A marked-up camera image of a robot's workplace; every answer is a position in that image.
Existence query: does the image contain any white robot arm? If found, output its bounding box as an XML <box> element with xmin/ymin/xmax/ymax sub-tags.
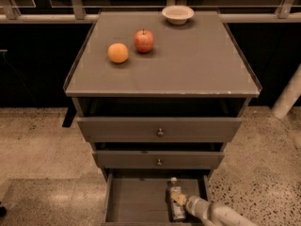
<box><xmin>171</xmin><ymin>192</ymin><xmax>258</xmax><ymax>226</ymax></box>

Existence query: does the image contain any black shoe tip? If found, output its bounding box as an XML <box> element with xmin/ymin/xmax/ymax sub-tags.
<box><xmin>0</xmin><ymin>202</ymin><xmax>7</xmax><ymax>217</ymax></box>

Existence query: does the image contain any white bowl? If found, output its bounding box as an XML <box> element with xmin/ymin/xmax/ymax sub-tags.
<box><xmin>162</xmin><ymin>6</ymin><xmax>195</xmax><ymax>25</ymax></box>

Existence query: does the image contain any brass middle drawer knob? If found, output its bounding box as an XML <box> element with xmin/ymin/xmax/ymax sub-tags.
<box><xmin>156</xmin><ymin>159</ymin><xmax>163</xmax><ymax>166</ymax></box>

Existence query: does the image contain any grey drawer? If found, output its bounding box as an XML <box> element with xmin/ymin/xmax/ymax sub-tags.
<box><xmin>77</xmin><ymin>117</ymin><xmax>242</xmax><ymax>143</ymax></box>
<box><xmin>93</xmin><ymin>151</ymin><xmax>225</xmax><ymax>170</ymax></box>
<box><xmin>102</xmin><ymin>173</ymin><xmax>204</xmax><ymax>226</ymax></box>

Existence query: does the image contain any grey drawer cabinet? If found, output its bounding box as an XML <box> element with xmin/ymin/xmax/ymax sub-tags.
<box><xmin>64</xmin><ymin>11</ymin><xmax>261</xmax><ymax>175</ymax></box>

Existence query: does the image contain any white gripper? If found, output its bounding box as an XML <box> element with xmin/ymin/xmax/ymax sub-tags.
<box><xmin>171</xmin><ymin>192</ymin><xmax>216</xmax><ymax>226</ymax></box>

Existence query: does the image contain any white round pillar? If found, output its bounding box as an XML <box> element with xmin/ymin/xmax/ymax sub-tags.
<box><xmin>272</xmin><ymin>64</ymin><xmax>301</xmax><ymax>119</ymax></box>

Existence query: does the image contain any brass top drawer knob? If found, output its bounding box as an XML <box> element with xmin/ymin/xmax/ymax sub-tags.
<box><xmin>157</xmin><ymin>128</ymin><xmax>165</xmax><ymax>137</ymax></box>

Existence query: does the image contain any grey middle drawer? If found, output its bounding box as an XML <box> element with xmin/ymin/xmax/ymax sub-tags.
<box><xmin>93</xmin><ymin>151</ymin><xmax>225</xmax><ymax>170</ymax></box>

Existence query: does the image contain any red apple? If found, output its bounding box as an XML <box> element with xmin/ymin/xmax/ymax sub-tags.
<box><xmin>134</xmin><ymin>29</ymin><xmax>154</xmax><ymax>53</ymax></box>

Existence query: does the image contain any blue plastic bottle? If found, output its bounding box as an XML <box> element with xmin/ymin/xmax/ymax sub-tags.
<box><xmin>166</xmin><ymin>177</ymin><xmax>186</xmax><ymax>222</ymax></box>

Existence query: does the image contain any grey bottom drawer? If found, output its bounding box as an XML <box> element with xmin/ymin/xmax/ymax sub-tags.
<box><xmin>102</xmin><ymin>173</ymin><xmax>204</xmax><ymax>226</ymax></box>

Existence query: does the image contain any grey top drawer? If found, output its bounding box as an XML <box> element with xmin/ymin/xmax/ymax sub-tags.
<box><xmin>77</xmin><ymin>117</ymin><xmax>242</xmax><ymax>143</ymax></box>

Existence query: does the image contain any orange fruit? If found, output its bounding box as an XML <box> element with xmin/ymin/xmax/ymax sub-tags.
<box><xmin>107</xmin><ymin>43</ymin><xmax>129</xmax><ymax>63</ymax></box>

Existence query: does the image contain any brass drawer knob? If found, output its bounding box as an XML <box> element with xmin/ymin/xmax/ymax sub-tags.
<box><xmin>157</xmin><ymin>128</ymin><xmax>165</xmax><ymax>137</ymax></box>
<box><xmin>156</xmin><ymin>159</ymin><xmax>163</xmax><ymax>166</ymax></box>

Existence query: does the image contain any metal window railing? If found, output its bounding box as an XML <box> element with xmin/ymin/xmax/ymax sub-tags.
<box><xmin>0</xmin><ymin>0</ymin><xmax>301</xmax><ymax>24</ymax></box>

